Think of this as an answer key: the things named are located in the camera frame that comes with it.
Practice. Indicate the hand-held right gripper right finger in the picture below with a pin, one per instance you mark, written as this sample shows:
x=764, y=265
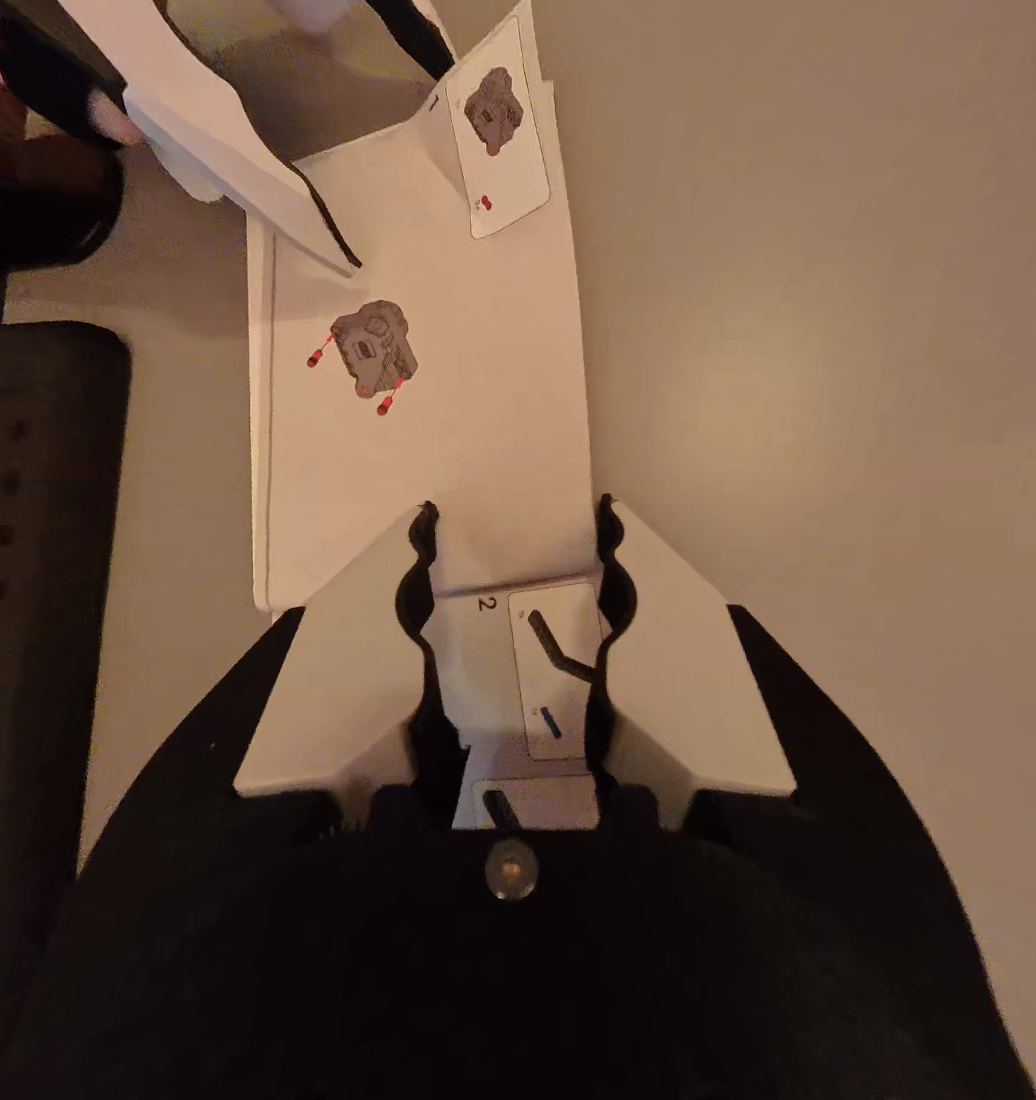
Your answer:
x=698, y=687

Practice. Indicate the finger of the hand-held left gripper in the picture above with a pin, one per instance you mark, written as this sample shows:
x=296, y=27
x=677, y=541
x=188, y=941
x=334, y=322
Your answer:
x=191, y=112
x=419, y=34

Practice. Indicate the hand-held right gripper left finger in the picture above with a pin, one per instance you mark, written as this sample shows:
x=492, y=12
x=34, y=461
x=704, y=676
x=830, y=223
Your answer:
x=337, y=687

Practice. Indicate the toy truck instruction booklet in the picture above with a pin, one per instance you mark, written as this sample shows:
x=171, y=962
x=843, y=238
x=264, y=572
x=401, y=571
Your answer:
x=484, y=387

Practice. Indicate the grey desk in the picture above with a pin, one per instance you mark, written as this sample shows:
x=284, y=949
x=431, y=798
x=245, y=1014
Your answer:
x=827, y=430

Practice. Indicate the person's left hand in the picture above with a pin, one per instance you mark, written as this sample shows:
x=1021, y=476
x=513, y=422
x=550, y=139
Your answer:
x=116, y=120

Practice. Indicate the person's black shoe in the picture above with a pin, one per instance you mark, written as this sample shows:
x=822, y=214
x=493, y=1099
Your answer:
x=37, y=215

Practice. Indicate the black dotted mat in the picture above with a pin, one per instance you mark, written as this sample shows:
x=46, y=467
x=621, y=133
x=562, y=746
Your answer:
x=37, y=601

